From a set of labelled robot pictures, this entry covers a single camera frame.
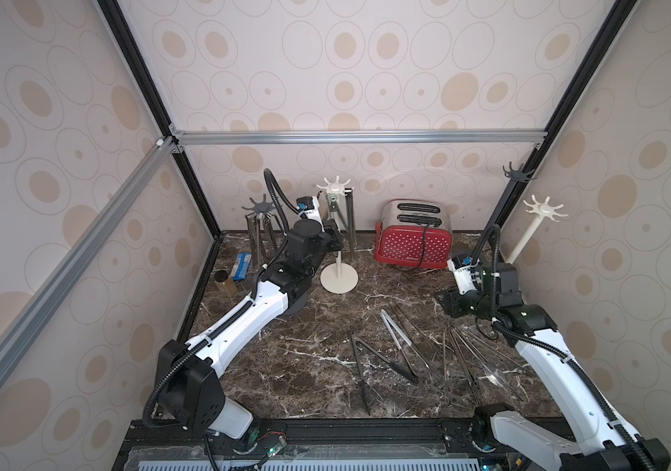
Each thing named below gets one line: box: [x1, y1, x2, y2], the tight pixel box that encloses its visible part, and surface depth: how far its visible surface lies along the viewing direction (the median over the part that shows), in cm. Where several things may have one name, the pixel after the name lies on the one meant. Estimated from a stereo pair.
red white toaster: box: [373, 199, 454, 269], surface depth 102 cm
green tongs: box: [329, 194, 348, 234], surface depth 78 cm
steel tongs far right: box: [447, 322, 527, 403], surface depth 88 cm
